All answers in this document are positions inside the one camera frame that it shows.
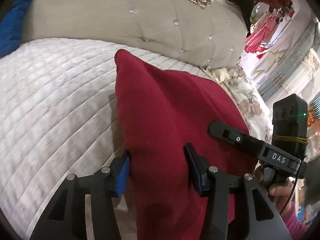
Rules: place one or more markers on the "red shirt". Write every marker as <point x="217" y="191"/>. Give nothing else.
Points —
<point x="162" y="105"/>

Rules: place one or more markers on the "pink hanging clothes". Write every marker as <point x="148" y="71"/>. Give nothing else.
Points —
<point x="260" y="37"/>

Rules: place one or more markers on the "person's right forearm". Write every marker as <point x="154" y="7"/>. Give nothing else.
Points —
<point x="295" y="222"/>

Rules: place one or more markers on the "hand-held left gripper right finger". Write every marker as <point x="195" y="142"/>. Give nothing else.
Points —
<point x="193" y="165"/>

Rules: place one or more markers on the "beige tufted headboard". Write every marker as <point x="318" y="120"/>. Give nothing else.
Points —
<point x="100" y="12"/>

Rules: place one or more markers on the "yellow rubber band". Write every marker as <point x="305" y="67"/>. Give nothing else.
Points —
<point x="290" y="138"/>

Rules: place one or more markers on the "white quilted bedspread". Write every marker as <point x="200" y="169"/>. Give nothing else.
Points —
<point x="50" y="92"/>

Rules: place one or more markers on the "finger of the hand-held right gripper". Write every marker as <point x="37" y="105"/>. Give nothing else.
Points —
<point x="225" y="131"/>

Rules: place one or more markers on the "blue quilted blanket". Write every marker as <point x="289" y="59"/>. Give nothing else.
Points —
<point x="12" y="30"/>

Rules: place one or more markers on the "person's right hand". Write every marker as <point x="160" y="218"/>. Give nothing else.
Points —
<point x="277" y="191"/>

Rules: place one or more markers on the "white striped cloth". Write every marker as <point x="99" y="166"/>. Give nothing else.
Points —
<point x="287" y="62"/>

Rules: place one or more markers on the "floral bed sheet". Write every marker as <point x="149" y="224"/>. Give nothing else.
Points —
<point x="250" y="100"/>

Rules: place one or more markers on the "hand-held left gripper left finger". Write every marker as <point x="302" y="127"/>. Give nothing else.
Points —
<point x="123" y="172"/>

